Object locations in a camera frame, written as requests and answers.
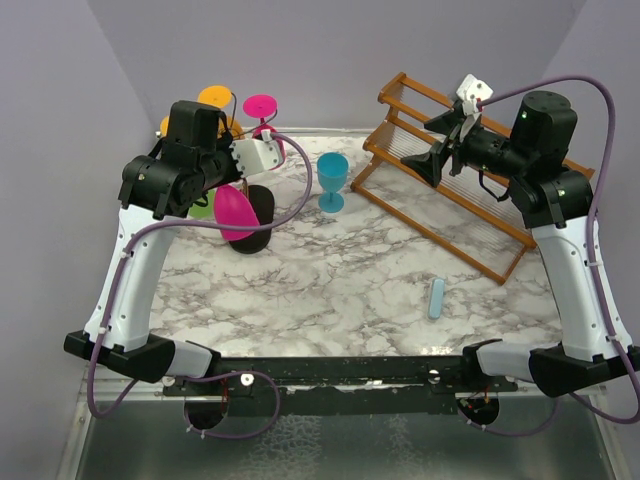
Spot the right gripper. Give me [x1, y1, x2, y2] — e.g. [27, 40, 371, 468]
[402, 108, 531, 186]

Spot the blue plastic wine glass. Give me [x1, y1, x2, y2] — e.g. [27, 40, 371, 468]
[317, 152, 349, 213]

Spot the pink wine glass front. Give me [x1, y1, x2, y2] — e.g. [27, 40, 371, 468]
[243, 94, 286, 161]

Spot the pink wine glass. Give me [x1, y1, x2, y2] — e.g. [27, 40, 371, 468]
[213, 185, 260, 227]
[243, 94, 286, 161]

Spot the orange plastic wine glass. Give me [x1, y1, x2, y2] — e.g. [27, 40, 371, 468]
[197, 85, 245, 139]

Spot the green plastic wine glass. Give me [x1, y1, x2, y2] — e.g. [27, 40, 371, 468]
[188, 189, 215, 219]

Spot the yellow plastic wine glass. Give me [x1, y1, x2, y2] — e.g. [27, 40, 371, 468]
[160, 116, 169, 137]

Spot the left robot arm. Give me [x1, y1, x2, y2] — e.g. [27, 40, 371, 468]
[63, 100, 240, 395]

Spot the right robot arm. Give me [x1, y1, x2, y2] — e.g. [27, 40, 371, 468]
[401, 91, 639, 398]

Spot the wooden dish rack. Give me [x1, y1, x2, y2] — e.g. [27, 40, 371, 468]
[351, 72, 594, 284]

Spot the metal wine glass rack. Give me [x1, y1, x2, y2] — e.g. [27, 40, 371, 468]
[219, 92, 276, 255]

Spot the light blue flat stick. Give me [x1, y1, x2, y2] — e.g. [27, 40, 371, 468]
[427, 278, 445, 320]

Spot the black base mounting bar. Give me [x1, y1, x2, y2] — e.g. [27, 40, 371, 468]
[163, 355, 517, 417]

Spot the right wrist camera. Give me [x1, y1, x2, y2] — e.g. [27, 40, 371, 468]
[453, 74, 494, 116]

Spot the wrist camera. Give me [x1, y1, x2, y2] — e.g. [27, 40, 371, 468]
[231, 130, 284, 179]
[453, 74, 494, 116]

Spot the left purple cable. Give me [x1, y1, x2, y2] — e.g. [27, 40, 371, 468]
[87, 132, 316, 441]

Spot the purple cable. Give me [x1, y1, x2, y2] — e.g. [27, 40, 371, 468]
[87, 132, 316, 441]
[457, 74, 640, 438]

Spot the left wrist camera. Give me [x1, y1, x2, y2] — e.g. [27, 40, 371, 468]
[231, 130, 284, 179]

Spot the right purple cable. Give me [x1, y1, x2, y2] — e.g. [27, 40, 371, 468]
[457, 74, 640, 438]

